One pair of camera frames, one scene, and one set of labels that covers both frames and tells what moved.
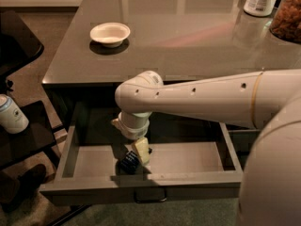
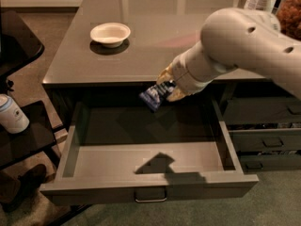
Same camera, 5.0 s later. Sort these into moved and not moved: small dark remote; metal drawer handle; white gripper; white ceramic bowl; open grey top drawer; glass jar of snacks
Moved: white gripper; small dark remote
Not moved: metal drawer handle; open grey top drawer; glass jar of snacks; white ceramic bowl
